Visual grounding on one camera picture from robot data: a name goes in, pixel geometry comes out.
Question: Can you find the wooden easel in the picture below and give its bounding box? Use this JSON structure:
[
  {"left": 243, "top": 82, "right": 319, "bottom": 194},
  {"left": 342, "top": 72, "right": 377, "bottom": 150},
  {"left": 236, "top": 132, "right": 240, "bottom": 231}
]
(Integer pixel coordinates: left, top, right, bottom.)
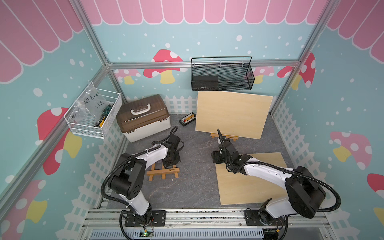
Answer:
[
  {"left": 147, "top": 164, "right": 180, "bottom": 182},
  {"left": 211, "top": 133, "right": 239, "bottom": 142}
]

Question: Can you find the plywood board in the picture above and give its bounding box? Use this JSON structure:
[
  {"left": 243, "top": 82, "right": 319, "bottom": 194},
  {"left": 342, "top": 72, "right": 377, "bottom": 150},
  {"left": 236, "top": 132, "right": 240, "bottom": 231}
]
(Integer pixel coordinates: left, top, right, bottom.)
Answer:
[
  {"left": 196, "top": 91, "right": 273, "bottom": 140},
  {"left": 215, "top": 164, "right": 287, "bottom": 206}
]

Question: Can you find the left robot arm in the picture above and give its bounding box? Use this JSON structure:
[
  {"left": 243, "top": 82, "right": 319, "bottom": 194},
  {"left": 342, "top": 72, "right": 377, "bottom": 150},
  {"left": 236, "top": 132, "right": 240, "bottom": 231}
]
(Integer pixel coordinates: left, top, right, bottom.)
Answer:
[{"left": 101, "top": 126, "right": 183, "bottom": 226}]

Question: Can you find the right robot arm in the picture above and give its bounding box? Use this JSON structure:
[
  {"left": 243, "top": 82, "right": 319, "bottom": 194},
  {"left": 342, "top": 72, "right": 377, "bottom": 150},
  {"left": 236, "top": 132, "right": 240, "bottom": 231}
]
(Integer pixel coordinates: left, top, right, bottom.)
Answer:
[{"left": 212, "top": 132, "right": 342, "bottom": 226}]

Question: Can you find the black bit set case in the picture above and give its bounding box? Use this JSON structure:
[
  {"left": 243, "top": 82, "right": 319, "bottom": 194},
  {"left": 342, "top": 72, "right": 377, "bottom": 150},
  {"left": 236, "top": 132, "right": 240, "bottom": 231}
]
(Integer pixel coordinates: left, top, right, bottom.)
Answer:
[{"left": 179, "top": 112, "right": 197, "bottom": 127}]

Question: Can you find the brown lid tool box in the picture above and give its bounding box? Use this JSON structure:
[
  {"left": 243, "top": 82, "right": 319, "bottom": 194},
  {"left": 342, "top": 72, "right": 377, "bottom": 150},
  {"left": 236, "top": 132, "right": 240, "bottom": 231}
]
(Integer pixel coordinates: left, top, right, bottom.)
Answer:
[{"left": 116, "top": 95, "right": 171, "bottom": 143}]

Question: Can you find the black box in basket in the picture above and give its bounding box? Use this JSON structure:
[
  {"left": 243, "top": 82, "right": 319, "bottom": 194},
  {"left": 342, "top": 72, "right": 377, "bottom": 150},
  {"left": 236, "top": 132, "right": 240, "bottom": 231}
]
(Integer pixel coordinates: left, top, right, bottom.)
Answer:
[{"left": 191, "top": 75, "right": 219, "bottom": 92}]

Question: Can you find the green yellow screwdriver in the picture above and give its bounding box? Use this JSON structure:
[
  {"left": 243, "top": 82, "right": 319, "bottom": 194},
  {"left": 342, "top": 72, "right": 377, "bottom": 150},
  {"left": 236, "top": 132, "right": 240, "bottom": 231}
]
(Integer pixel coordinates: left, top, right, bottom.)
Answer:
[{"left": 94, "top": 105, "right": 112, "bottom": 128}]

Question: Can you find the clear plastic bag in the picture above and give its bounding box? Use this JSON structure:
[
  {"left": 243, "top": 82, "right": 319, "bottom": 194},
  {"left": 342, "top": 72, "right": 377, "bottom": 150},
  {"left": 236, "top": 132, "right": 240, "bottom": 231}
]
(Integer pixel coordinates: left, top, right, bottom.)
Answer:
[{"left": 71, "top": 84, "right": 109, "bottom": 123}]

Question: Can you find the black mesh wall basket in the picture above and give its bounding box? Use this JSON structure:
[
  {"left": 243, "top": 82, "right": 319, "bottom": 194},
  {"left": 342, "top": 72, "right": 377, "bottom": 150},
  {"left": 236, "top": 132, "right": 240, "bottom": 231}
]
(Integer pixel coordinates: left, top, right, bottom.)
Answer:
[{"left": 191, "top": 56, "right": 256, "bottom": 91}]

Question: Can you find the white wire wall basket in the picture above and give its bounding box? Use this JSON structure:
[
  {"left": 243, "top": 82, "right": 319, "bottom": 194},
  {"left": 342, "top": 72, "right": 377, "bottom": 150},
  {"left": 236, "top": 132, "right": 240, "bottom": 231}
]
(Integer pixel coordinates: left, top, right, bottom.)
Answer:
[{"left": 64, "top": 83, "right": 122, "bottom": 139}]

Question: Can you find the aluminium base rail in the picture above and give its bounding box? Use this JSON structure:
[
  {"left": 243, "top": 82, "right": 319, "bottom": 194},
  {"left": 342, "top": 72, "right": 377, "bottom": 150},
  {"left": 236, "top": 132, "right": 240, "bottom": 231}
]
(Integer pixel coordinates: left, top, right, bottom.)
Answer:
[{"left": 77, "top": 208, "right": 337, "bottom": 240}]

